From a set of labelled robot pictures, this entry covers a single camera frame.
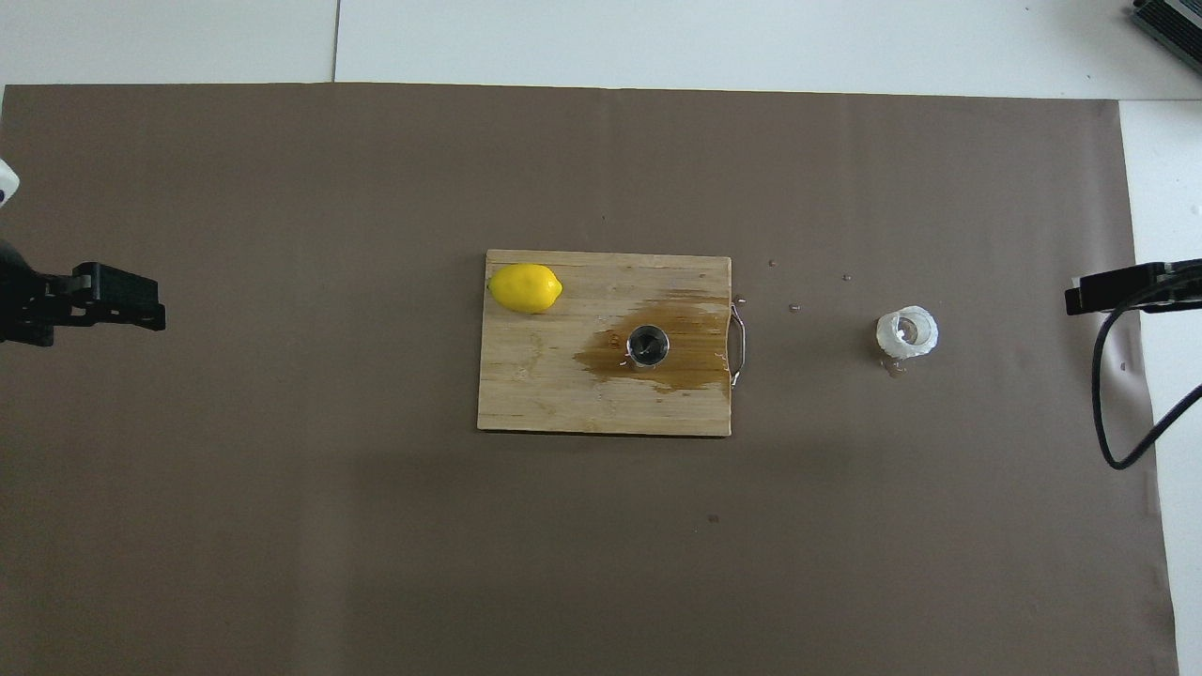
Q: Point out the brown paper table mat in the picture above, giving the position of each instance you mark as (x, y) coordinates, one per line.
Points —
(376, 526)

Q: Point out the steel double jigger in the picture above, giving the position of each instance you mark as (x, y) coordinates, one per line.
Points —
(647, 345)

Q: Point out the crinkled clear plastic cup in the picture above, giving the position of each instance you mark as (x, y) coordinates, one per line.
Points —
(887, 338)

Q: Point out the wooden cutting board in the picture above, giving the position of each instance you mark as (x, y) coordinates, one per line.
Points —
(535, 376)

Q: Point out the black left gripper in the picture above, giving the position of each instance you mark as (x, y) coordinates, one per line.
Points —
(23, 300)

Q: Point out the black ridged device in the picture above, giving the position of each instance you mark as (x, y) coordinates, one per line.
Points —
(1174, 23)

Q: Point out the yellow lemon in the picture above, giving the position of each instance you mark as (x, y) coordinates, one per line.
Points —
(524, 288)

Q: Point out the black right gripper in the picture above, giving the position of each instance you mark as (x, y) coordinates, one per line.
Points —
(1188, 282)

